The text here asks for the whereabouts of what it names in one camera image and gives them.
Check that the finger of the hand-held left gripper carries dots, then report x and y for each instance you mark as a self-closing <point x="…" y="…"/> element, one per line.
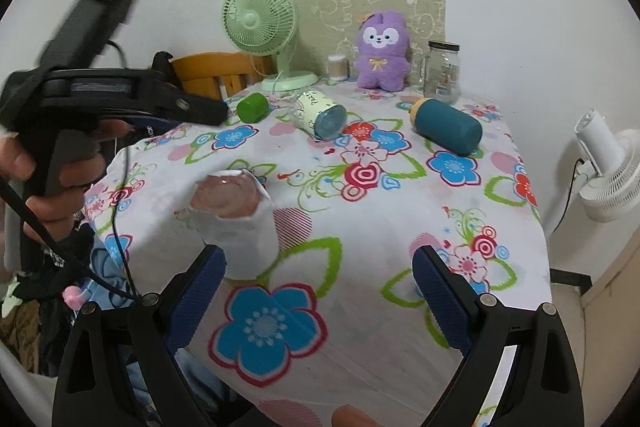
<point x="150" y="129"/>
<point x="192" y="107"/>

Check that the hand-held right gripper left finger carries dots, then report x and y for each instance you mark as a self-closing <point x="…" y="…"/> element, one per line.
<point x="197" y="292"/>

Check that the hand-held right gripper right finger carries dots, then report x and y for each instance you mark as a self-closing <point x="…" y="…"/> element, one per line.
<point x="442" y="297"/>

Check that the white pink cup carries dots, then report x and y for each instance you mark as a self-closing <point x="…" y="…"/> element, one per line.
<point x="240" y="232"/>

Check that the small green cup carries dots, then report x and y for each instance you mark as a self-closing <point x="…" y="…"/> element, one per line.
<point x="251" y="108"/>

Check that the person's left hand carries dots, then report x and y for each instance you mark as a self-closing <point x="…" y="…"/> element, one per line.
<point x="17" y="162"/>

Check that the wooden chair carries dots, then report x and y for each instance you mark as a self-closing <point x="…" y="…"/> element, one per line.
<point x="210" y="72"/>

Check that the green desk fan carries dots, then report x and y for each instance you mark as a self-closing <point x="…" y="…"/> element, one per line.
<point x="257" y="19"/>

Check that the floral tablecloth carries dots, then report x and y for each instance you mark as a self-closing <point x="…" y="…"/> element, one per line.
<point x="350" y="227"/>

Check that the cotton swab container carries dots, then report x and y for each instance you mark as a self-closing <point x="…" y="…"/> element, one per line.
<point x="337" y="68"/>

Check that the pile of clothes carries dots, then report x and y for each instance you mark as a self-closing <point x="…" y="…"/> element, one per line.
<point x="30" y="322"/>

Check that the teal bottle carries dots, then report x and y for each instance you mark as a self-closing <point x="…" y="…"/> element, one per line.
<point x="447" y="124"/>

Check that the beige cabinet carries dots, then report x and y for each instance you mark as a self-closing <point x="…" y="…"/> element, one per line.
<point x="617" y="292"/>

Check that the purple plush toy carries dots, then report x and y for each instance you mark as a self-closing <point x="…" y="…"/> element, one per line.
<point x="382" y="57"/>

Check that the white clip fan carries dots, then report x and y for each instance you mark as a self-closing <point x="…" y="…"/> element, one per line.
<point x="607" y="187"/>

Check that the clear glass jar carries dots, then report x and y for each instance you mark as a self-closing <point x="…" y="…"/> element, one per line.
<point x="442" y="74"/>

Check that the beige patterned wall sheet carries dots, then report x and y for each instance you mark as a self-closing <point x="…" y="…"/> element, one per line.
<point x="430" y="14"/>

